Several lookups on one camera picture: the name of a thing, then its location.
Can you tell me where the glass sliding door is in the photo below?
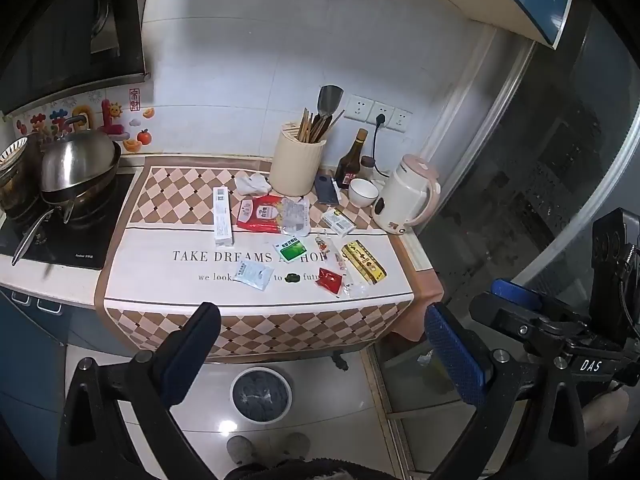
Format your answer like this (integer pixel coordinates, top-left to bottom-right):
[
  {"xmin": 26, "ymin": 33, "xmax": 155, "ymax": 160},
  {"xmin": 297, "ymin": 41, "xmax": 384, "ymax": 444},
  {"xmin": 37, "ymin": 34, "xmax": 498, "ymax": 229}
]
[{"xmin": 360, "ymin": 5, "xmax": 640, "ymax": 480}]

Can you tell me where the dark metal spatula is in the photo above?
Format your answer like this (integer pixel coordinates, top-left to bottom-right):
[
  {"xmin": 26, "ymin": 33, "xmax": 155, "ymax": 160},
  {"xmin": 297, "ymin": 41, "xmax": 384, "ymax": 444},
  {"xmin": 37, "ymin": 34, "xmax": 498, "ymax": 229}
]
[{"xmin": 317, "ymin": 85, "xmax": 345, "ymax": 141}]

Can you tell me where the light blue packet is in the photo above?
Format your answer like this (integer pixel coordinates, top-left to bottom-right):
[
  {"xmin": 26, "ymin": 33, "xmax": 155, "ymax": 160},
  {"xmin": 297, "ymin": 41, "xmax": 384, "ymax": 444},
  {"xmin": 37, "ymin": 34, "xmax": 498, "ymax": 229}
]
[{"xmin": 235, "ymin": 260, "xmax": 273, "ymax": 290}]

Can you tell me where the dark cooking pot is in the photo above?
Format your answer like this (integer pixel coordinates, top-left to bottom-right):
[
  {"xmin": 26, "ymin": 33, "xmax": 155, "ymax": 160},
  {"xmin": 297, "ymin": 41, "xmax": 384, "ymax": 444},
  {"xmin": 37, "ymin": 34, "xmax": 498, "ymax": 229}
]
[{"xmin": 0, "ymin": 160, "xmax": 43, "ymax": 213}]

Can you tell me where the black induction cooktop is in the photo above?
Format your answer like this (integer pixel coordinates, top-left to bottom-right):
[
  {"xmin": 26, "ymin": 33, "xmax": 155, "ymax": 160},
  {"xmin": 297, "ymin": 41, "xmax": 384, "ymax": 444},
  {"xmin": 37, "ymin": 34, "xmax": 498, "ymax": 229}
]
[{"xmin": 0, "ymin": 167, "xmax": 141, "ymax": 271}]

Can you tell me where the white electric kettle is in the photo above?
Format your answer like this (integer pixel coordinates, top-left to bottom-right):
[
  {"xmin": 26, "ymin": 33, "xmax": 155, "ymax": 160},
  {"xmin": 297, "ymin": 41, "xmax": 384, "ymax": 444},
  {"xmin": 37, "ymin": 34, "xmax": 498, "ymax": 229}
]
[{"xmin": 371, "ymin": 154, "xmax": 442, "ymax": 236}]

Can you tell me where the cream utensil holder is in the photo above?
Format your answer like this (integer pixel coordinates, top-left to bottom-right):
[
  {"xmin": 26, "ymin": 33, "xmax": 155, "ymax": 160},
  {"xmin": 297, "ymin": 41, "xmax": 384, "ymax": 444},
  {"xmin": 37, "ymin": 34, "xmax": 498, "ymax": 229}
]
[{"xmin": 269, "ymin": 119, "xmax": 328, "ymax": 197}]

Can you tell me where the striped bowl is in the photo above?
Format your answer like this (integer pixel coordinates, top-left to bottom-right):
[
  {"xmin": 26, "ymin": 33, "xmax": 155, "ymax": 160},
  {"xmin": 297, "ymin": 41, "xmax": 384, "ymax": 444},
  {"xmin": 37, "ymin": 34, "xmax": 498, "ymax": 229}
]
[{"xmin": 0, "ymin": 136, "xmax": 30, "ymax": 168}]

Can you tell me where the small white green box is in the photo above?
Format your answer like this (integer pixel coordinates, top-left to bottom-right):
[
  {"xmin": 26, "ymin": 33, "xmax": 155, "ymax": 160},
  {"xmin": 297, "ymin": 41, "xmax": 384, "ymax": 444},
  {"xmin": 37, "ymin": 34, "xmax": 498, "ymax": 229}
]
[{"xmin": 320, "ymin": 207, "xmax": 357, "ymax": 236}]

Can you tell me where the long white carton box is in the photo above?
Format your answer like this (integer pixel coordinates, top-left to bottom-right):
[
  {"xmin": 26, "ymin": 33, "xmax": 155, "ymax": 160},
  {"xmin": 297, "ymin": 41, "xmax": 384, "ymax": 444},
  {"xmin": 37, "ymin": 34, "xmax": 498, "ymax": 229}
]
[{"xmin": 212, "ymin": 186, "xmax": 236, "ymax": 247}]

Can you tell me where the steel wok lid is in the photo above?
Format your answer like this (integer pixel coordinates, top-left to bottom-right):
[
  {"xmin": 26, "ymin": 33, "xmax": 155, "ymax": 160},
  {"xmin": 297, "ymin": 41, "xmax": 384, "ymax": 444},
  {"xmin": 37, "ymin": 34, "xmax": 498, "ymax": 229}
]
[{"xmin": 40, "ymin": 127, "xmax": 118, "ymax": 193}]

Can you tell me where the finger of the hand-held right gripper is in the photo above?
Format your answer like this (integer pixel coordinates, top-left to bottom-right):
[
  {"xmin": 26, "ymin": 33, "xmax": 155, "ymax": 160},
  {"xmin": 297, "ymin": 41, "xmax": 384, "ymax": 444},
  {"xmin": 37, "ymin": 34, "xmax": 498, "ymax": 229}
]
[
  {"xmin": 469, "ymin": 294, "xmax": 568, "ymax": 358},
  {"xmin": 489, "ymin": 278, "xmax": 593, "ymax": 322}
]

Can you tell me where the yellow carton box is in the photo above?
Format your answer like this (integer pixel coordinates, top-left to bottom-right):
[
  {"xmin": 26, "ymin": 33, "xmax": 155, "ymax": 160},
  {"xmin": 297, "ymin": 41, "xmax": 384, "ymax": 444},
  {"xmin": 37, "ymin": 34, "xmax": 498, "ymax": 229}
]
[{"xmin": 341, "ymin": 241, "xmax": 388, "ymax": 285}]

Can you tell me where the blue base cabinet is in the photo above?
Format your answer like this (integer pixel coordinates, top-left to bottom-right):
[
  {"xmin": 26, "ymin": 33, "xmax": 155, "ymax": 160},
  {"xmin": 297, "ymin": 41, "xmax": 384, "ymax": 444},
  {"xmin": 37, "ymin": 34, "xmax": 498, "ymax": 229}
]
[{"xmin": 0, "ymin": 285, "xmax": 132, "ymax": 480}]

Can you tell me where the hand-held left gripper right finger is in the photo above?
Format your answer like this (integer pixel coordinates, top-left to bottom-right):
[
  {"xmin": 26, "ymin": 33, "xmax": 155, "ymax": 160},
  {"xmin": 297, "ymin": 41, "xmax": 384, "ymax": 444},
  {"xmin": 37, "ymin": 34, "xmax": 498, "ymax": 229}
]
[{"xmin": 424, "ymin": 302, "xmax": 587, "ymax": 480}]

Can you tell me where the black power cable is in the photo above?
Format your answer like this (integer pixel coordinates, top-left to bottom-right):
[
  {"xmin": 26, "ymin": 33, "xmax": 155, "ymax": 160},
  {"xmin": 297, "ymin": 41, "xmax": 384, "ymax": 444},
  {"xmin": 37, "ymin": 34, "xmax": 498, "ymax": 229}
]
[{"xmin": 370, "ymin": 125, "xmax": 392, "ymax": 179}]

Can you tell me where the grey slipper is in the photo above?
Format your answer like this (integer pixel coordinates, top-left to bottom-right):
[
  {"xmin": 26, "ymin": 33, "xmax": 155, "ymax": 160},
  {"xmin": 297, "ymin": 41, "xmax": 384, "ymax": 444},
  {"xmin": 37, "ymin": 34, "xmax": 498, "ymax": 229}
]
[
  {"xmin": 280, "ymin": 431, "xmax": 312, "ymax": 461},
  {"xmin": 226, "ymin": 435, "xmax": 261, "ymax": 466}
]

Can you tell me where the red and clear sugar bag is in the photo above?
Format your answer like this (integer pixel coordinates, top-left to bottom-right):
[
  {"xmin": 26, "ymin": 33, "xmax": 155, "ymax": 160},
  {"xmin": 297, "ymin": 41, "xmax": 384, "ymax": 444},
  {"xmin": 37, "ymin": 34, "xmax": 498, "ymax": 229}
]
[{"xmin": 235, "ymin": 195, "xmax": 312, "ymax": 236}]

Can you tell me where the person's right forearm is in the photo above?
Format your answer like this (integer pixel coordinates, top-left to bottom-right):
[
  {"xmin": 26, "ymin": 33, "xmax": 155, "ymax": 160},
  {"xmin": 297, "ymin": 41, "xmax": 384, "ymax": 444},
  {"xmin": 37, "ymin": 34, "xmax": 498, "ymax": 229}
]
[{"xmin": 580, "ymin": 390, "xmax": 633, "ymax": 441}]

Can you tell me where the colourful fruit wall sticker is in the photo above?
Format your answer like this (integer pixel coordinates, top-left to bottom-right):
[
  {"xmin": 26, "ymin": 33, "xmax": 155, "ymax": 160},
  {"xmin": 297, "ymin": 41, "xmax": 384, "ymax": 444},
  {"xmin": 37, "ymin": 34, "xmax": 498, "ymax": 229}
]
[{"xmin": 12, "ymin": 87, "xmax": 156, "ymax": 153}]

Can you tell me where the green and white packet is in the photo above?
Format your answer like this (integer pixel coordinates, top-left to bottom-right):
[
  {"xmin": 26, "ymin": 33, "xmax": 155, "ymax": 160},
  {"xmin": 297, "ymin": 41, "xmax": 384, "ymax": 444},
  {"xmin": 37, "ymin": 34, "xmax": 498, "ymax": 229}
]
[{"xmin": 272, "ymin": 235, "xmax": 311, "ymax": 264}]

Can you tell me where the steel wok with lid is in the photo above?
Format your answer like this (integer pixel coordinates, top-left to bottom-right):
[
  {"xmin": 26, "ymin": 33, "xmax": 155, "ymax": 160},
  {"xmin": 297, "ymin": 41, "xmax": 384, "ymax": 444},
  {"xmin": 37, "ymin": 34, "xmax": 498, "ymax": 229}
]
[{"xmin": 12, "ymin": 140, "xmax": 123, "ymax": 267}]

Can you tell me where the bundle of wooden chopsticks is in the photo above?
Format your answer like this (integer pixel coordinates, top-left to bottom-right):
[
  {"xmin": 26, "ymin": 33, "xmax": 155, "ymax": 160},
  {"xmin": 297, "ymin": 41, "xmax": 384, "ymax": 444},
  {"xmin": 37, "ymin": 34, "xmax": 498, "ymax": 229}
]
[{"xmin": 297, "ymin": 106, "xmax": 346, "ymax": 143}]

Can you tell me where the white wall socket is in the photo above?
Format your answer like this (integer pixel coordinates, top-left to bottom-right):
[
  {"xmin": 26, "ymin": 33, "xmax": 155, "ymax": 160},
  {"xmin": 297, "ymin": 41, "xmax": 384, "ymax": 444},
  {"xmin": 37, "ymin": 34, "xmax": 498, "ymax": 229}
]
[
  {"xmin": 370, "ymin": 101, "xmax": 396, "ymax": 128},
  {"xmin": 344, "ymin": 94, "xmax": 375, "ymax": 123},
  {"xmin": 390, "ymin": 106, "xmax": 413, "ymax": 135}
]

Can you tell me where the clear plastic wrapper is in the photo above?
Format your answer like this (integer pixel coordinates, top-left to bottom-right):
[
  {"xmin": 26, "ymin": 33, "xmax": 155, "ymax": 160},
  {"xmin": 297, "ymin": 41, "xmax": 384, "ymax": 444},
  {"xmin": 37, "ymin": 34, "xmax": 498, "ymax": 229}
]
[{"xmin": 340, "ymin": 260, "xmax": 371, "ymax": 298}]

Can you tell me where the white round trash bin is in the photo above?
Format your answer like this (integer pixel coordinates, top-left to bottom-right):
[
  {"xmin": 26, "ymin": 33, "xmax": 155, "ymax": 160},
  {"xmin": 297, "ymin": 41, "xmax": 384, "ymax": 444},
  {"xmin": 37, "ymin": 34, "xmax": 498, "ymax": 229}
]
[{"xmin": 229, "ymin": 366, "xmax": 294, "ymax": 423}]

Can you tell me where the checkered table mat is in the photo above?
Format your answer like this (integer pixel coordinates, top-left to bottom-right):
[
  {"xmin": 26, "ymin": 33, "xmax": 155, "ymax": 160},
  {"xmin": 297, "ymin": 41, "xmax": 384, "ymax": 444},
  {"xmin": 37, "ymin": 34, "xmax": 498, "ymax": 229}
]
[{"xmin": 94, "ymin": 155, "xmax": 446, "ymax": 361}]

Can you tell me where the dark blue flat box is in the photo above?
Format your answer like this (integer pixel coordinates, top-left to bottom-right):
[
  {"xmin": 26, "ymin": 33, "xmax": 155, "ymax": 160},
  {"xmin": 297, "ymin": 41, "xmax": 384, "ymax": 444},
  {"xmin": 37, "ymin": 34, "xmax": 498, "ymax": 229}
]
[{"xmin": 314, "ymin": 170, "xmax": 343, "ymax": 206}]

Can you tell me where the white ceramic bowl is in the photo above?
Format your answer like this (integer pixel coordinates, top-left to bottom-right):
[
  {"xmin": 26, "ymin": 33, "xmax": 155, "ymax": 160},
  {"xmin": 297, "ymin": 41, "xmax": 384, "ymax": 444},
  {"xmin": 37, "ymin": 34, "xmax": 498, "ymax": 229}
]
[{"xmin": 348, "ymin": 178, "xmax": 380, "ymax": 209}]

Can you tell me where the red sauce packet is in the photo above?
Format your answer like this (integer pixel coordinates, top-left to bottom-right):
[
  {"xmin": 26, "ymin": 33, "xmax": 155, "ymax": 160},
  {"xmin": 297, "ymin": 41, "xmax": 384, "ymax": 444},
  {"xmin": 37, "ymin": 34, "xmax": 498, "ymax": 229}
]
[{"xmin": 315, "ymin": 266, "xmax": 347, "ymax": 297}]

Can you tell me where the dark sauce bottle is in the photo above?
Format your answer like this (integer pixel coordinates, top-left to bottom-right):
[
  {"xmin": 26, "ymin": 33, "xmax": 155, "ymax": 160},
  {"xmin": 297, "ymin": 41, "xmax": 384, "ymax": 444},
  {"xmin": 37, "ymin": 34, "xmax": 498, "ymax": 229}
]
[{"xmin": 334, "ymin": 128, "xmax": 369, "ymax": 190}]

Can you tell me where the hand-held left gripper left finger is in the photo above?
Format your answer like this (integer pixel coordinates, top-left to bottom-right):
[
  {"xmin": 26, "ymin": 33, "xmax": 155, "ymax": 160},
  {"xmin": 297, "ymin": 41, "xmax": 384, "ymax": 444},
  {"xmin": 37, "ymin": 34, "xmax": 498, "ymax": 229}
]
[{"xmin": 55, "ymin": 302, "xmax": 226, "ymax": 480}]

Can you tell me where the crumpled white tissue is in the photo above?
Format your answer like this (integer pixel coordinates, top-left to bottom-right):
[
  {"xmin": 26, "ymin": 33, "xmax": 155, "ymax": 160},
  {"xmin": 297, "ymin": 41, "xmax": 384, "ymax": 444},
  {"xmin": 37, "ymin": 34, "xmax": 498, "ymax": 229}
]
[{"xmin": 234, "ymin": 171, "xmax": 273, "ymax": 197}]

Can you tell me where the black range hood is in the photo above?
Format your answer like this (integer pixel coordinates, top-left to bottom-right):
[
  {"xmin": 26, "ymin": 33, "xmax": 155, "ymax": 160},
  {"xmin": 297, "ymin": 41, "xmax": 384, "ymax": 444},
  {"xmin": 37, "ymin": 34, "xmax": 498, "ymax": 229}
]
[{"xmin": 0, "ymin": 0, "xmax": 152, "ymax": 116}]

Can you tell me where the person's dark fleece clothing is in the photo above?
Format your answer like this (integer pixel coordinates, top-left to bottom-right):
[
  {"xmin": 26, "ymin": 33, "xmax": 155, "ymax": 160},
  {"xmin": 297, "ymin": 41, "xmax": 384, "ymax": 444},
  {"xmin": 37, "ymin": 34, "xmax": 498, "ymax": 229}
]
[{"xmin": 225, "ymin": 457, "xmax": 396, "ymax": 480}]

